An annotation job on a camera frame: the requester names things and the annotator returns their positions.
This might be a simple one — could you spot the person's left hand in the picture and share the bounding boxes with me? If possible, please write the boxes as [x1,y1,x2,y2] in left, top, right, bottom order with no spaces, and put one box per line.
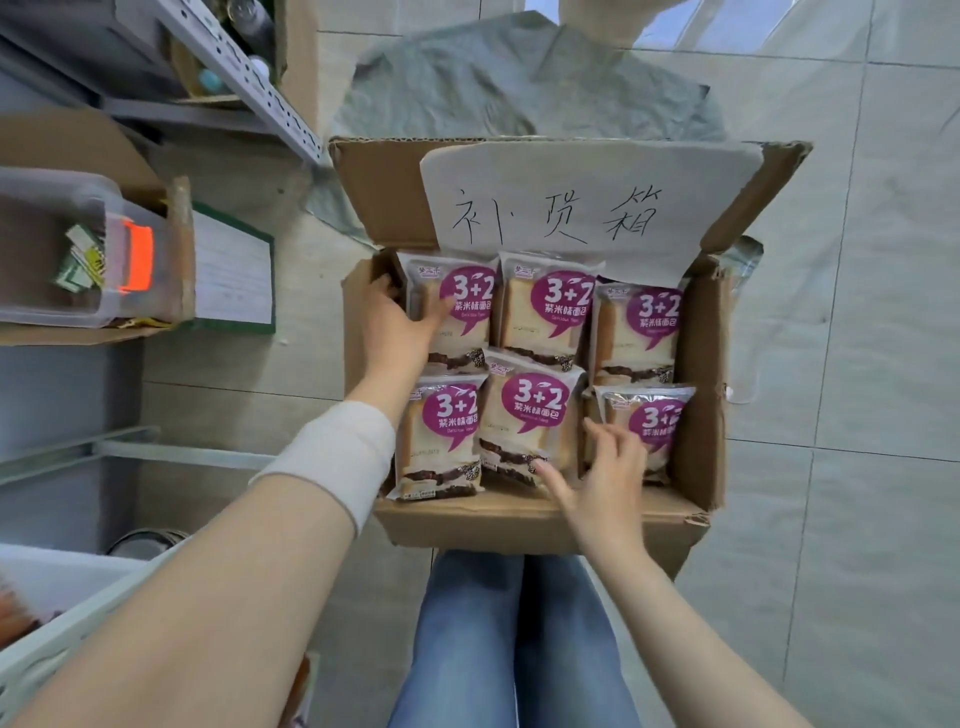
[346,273,459,414]

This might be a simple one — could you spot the person's right hand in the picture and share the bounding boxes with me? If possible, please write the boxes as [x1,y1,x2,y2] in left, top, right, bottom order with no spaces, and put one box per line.
[532,418,650,556]

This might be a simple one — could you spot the purple label bread packet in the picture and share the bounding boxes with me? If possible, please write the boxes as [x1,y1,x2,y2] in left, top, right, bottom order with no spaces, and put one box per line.
[477,348,588,489]
[395,251,502,376]

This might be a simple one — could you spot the brown cardboard box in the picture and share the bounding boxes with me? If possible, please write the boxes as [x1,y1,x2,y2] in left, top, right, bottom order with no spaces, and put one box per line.
[327,137,814,580]

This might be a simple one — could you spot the pile of bread packets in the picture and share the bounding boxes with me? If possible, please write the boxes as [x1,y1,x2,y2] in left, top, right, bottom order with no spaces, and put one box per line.
[386,251,697,502]

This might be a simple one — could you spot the white metal shelf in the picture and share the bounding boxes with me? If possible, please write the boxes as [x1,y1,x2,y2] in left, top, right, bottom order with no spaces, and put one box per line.
[0,425,279,728]

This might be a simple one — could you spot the person's right forearm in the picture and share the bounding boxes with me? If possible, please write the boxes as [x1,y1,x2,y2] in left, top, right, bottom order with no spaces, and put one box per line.
[581,543,815,728]

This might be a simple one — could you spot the person's left forearm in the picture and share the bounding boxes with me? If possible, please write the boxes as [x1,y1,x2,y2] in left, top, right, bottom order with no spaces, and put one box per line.
[14,389,410,728]

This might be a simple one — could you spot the person's blue jeans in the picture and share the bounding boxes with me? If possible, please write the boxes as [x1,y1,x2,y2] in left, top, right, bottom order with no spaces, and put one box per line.
[386,551,646,728]

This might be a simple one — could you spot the white arm sleeve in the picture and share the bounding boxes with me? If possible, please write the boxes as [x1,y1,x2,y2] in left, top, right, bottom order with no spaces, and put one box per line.
[249,401,397,535]

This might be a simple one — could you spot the green clipboard with paper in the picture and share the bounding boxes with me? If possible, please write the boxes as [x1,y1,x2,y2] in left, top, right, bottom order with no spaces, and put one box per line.
[179,200,277,335]

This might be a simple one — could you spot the white handwritten paper sheet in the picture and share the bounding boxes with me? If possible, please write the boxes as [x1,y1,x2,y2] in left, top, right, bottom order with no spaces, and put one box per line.
[419,140,765,290]

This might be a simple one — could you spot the grey green woven sack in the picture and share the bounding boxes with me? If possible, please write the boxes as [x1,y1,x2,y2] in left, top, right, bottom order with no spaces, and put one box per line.
[303,11,766,301]

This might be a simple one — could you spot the brown bottle carton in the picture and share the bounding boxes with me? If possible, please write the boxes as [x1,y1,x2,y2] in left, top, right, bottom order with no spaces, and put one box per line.
[168,0,320,129]

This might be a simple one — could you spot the white perforated metal rack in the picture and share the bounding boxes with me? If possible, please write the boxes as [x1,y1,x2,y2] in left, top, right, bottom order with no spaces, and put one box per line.
[0,0,328,166]

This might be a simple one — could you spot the round metal pot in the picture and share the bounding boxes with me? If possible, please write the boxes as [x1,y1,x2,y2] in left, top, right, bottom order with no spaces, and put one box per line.
[104,527,193,562]

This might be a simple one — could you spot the green yellow sachets bundle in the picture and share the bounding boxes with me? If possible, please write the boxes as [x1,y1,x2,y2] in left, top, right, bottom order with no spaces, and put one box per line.
[53,223,106,294]

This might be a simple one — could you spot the green plastic bottle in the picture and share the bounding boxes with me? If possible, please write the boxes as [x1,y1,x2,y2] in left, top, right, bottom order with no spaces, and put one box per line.
[224,0,275,58]

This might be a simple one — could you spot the clear bin with orange latches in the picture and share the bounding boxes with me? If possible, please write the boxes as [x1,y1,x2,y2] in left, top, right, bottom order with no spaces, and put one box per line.
[0,166,178,329]

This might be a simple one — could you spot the cluster of red snack packets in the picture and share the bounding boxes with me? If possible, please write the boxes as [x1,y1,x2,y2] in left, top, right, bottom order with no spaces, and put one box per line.
[0,577,65,650]

